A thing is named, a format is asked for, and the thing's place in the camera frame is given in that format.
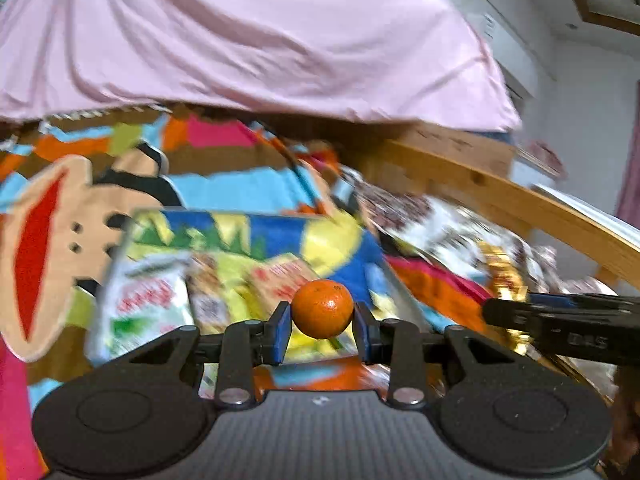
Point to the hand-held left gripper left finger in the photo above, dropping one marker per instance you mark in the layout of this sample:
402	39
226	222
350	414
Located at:
283	334

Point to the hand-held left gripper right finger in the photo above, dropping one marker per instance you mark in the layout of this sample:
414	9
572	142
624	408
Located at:
361	336

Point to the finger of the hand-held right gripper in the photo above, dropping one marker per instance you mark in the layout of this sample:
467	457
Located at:
507	314

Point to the orange tangerine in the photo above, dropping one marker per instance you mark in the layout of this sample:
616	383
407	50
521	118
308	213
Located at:
322	308

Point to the orange and red snack packet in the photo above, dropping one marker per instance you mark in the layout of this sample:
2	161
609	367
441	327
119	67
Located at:
275	280

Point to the clear peanut snack packet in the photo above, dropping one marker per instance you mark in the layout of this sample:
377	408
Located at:
212	300

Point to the grey box with colourful print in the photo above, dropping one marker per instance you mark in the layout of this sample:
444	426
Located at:
225	225

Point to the green and white snack packet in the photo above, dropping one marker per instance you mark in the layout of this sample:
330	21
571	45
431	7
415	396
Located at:
140	300

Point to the gold foil wrapper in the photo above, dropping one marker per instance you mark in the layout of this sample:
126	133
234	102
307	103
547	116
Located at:
505	272

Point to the brown floral patterned quilt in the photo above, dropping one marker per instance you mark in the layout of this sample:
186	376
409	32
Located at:
440	225

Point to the white board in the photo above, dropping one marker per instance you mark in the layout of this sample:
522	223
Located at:
590	215

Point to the striped cartoon blanket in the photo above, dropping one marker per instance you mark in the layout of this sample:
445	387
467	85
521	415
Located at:
240	185

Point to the wooden bed end board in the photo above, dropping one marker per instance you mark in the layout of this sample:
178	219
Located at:
460	145

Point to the white air conditioner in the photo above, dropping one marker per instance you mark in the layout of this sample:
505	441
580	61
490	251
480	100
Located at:
510	55

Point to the pink hanging sheet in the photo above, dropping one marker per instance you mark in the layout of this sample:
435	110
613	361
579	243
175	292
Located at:
225	30

